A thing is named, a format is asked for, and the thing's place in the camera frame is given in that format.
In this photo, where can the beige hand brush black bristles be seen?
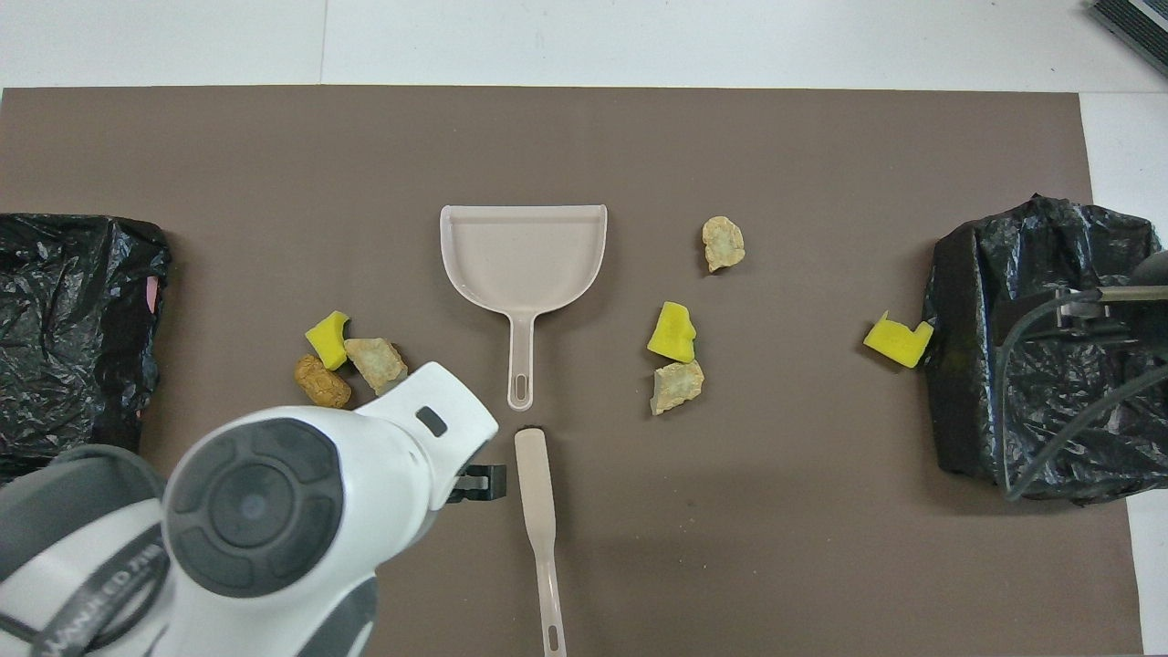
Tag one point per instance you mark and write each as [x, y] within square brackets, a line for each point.
[534, 474]

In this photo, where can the dark ribbed vent panel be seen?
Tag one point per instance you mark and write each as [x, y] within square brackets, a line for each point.
[1141, 23]

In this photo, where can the brown cork piece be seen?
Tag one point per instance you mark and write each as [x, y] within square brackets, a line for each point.
[321, 383]

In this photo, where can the grey-beige foam rock chunk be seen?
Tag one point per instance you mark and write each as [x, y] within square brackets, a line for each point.
[374, 360]

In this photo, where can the black bag bin pink spot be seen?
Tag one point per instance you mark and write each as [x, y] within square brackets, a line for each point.
[73, 347]

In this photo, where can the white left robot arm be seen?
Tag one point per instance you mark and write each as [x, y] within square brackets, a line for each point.
[255, 506]

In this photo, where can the small curved yellow sponge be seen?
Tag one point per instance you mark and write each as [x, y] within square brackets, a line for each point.
[327, 339]

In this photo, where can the beige foam rock chunk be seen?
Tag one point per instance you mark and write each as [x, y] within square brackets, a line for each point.
[677, 385]

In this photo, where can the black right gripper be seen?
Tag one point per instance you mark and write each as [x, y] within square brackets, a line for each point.
[1113, 324]

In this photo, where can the black bag lined bin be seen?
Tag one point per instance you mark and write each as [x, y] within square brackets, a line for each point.
[985, 274]

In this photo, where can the rounded beige foam chunk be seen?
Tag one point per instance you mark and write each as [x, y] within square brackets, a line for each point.
[723, 243]

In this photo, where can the thick yellow sponge chunk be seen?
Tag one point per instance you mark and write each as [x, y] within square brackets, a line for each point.
[672, 333]

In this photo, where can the L-shaped yellow sponge piece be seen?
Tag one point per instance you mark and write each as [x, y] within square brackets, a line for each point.
[899, 342]

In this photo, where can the beige plastic dustpan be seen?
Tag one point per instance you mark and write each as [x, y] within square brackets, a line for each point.
[522, 255]

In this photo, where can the large brown table mat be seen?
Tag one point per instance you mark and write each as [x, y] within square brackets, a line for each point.
[584, 146]

